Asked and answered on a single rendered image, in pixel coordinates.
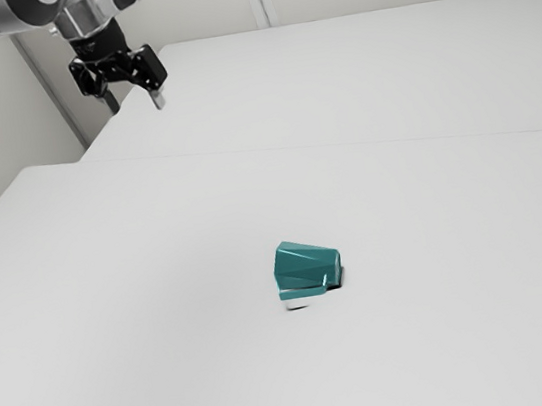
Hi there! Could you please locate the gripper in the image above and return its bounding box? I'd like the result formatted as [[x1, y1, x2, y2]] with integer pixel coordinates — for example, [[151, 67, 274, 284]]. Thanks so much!
[[62, 16, 173, 122]]

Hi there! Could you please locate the teal faceted mug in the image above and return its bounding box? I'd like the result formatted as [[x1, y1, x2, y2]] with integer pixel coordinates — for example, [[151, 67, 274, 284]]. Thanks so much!
[[269, 233, 352, 313]]

